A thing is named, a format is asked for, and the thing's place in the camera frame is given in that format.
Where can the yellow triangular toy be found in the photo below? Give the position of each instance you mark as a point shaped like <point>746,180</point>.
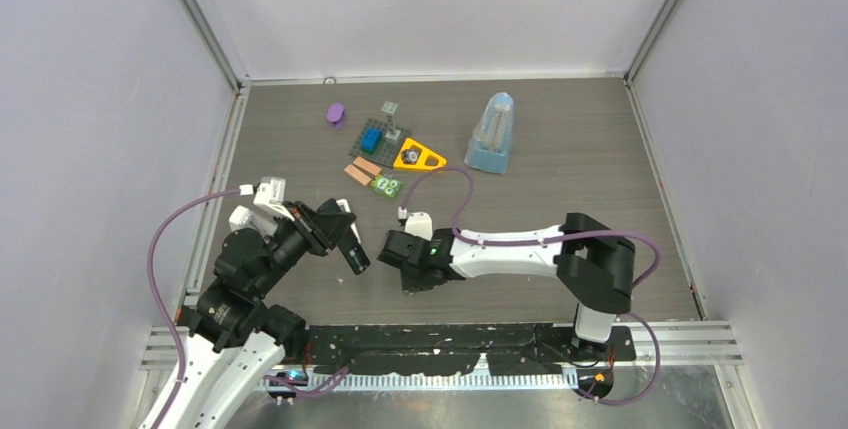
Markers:
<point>415,156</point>

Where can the purple cap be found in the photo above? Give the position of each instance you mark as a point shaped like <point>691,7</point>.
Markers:
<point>336,115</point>

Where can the grey building brick plate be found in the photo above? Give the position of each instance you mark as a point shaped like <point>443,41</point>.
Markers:
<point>387,150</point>

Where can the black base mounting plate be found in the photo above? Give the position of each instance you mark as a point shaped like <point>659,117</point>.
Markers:
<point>456,349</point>

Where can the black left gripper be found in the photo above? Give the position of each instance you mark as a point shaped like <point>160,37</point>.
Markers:
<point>323,228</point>

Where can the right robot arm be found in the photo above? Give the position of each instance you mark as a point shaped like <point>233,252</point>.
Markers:
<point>593,262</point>

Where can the tan wooden block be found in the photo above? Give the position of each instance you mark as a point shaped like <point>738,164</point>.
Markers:
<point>367,167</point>
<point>358,175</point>

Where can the blue translucent metronome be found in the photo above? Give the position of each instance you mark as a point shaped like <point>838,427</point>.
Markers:
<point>489,148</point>

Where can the blue building brick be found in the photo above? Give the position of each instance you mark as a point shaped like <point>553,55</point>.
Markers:
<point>370,140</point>

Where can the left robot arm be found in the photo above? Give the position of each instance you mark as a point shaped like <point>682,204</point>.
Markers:
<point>230,339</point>

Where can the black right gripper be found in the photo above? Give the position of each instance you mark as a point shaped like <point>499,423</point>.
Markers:
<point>411,285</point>

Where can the grey brick post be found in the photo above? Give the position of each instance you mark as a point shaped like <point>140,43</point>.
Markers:
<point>389,109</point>

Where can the green monster toy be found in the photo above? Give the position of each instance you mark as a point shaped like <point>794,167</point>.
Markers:
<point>386,186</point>

